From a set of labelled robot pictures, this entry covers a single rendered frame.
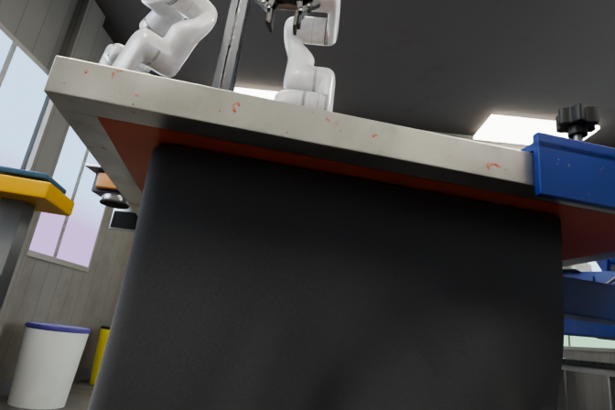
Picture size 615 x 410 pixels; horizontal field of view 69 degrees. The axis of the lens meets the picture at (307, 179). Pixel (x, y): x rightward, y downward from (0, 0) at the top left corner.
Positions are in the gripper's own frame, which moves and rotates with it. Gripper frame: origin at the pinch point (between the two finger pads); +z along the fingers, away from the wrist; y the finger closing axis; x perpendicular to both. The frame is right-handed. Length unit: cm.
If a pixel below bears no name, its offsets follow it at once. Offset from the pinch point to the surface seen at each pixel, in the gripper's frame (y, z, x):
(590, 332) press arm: -88, 51, -50
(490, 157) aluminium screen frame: -30, 41, 35
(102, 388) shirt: 5, 67, 34
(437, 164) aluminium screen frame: -24, 43, 36
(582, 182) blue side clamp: -40, 42, 34
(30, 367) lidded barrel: 196, 112, -288
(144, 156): 9, 43, 29
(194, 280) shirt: -1, 57, 34
